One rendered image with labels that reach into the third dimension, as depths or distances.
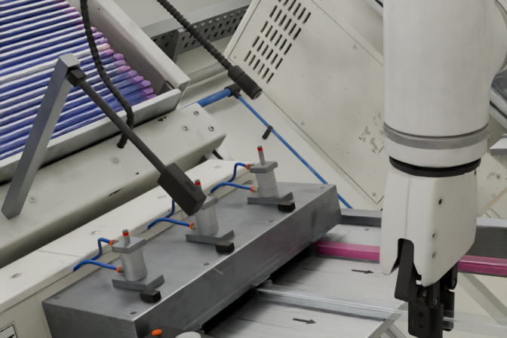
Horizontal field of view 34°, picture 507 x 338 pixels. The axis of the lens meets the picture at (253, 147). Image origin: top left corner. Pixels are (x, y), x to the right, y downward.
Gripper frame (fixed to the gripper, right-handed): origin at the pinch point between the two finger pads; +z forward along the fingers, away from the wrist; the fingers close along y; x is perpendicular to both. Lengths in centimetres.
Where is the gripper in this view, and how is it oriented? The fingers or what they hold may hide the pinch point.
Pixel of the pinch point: (431, 312)
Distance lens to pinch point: 78.8
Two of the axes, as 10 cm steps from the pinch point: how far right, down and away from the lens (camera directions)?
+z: 0.6, 9.3, 3.7
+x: 8.0, 1.8, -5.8
